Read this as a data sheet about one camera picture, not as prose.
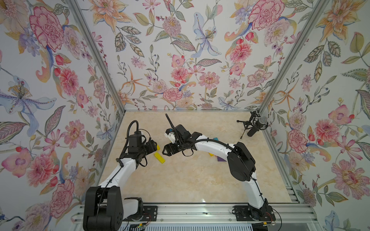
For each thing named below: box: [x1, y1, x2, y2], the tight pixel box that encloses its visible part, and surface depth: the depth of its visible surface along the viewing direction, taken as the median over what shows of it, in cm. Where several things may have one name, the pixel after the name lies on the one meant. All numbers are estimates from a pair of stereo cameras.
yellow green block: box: [154, 152, 166, 164], surface depth 95 cm
